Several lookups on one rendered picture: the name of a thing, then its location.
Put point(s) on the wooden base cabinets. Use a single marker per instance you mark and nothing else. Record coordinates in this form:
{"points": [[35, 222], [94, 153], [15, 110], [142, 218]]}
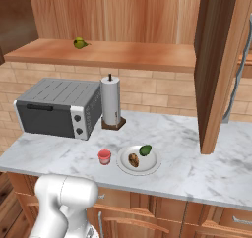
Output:
{"points": [[170, 219]]}

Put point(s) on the dark wooden cabinet door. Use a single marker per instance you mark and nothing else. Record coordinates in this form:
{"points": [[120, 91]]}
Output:
{"points": [[16, 22]]}

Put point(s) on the wooden wall cabinet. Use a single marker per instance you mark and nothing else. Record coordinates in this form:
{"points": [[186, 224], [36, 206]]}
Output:
{"points": [[131, 55]]}

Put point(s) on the yellow-green pear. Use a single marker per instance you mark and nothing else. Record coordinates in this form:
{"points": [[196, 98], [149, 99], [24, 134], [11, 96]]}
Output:
{"points": [[78, 43]]}

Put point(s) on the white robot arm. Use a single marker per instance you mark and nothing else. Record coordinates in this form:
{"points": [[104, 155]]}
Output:
{"points": [[65, 196]]}

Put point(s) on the black toaster oven knob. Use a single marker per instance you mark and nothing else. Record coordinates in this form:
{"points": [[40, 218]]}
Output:
{"points": [[77, 118], [79, 130]]}

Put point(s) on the white paper towel roll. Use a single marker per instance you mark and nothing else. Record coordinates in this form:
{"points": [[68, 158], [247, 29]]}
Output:
{"points": [[111, 97]]}

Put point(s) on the red jam jar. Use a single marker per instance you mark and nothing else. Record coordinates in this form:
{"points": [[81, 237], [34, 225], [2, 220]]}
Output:
{"points": [[104, 157]]}

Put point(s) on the green avocado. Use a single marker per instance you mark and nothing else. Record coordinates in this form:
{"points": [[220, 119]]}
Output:
{"points": [[145, 150]]}

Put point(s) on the brown paper towel holder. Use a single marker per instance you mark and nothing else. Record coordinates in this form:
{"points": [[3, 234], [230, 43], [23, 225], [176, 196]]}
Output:
{"points": [[113, 124]]}

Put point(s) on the white plate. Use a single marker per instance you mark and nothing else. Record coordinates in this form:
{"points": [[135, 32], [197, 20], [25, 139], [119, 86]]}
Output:
{"points": [[147, 165]]}

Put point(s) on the grey toaster oven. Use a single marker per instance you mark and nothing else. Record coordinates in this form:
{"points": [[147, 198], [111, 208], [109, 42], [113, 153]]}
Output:
{"points": [[49, 117]]}

